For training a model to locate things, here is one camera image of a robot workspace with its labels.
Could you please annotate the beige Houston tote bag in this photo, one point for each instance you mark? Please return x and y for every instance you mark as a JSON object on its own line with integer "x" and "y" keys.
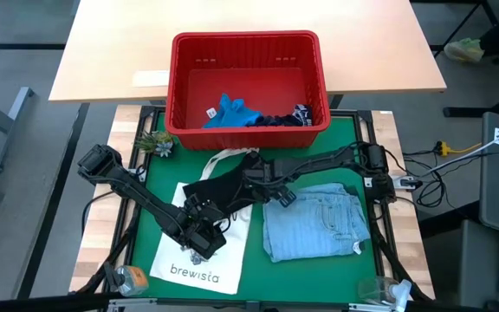
{"x": 197, "y": 273}

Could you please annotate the black metal table frame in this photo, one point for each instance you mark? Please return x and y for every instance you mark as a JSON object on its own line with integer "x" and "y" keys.
{"x": 362, "y": 113}

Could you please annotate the green table mat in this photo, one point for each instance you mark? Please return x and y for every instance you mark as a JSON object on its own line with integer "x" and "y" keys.
{"x": 319, "y": 281}

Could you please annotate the grey metal table leg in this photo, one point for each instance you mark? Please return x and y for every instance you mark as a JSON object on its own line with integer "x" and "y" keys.
{"x": 2, "y": 119}

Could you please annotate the small green spiky plant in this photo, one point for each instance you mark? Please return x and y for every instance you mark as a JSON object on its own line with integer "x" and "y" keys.
{"x": 156, "y": 143}

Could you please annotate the silver black base bracket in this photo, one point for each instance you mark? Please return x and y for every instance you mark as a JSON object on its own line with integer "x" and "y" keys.
{"x": 405, "y": 183}

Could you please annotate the red plastic laundry bin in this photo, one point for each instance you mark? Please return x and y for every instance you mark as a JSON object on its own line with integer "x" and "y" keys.
{"x": 254, "y": 82}

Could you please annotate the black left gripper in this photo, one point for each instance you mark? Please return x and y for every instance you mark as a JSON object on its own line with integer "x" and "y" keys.
{"x": 204, "y": 227}

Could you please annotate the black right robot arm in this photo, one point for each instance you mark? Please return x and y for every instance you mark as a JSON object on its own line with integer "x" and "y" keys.
{"x": 332, "y": 162}

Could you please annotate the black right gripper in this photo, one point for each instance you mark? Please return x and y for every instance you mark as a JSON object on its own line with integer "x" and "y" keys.
{"x": 262, "y": 177}

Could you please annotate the person's shoe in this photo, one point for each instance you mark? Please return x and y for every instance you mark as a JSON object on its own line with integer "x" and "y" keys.
{"x": 464, "y": 50}

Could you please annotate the white sticker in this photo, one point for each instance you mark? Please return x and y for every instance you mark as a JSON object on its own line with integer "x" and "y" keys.
{"x": 150, "y": 79}

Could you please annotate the light blue denim jeans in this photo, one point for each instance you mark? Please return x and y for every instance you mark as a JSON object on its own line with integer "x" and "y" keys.
{"x": 314, "y": 225}

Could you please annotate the light wooden table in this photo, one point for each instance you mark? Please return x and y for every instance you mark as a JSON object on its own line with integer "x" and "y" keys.
{"x": 232, "y": 17}

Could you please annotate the bright blue cloth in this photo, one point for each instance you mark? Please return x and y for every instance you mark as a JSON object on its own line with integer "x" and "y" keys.
{"x": 232, "y": 115}

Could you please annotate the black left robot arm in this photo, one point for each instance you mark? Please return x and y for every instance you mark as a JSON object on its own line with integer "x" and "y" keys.
{"x": 132, "y": 186}

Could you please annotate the clear spray bottle white nozzle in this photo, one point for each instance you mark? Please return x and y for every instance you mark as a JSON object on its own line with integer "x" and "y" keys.
{"x": 384, "y": 291}

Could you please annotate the clear bottle orange label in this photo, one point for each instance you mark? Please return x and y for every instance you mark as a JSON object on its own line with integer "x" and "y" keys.
{"x": 133, "y": 281}

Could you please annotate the black garment white print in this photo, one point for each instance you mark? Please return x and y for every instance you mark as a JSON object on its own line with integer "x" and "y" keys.
{"x": 297, "y": 118}

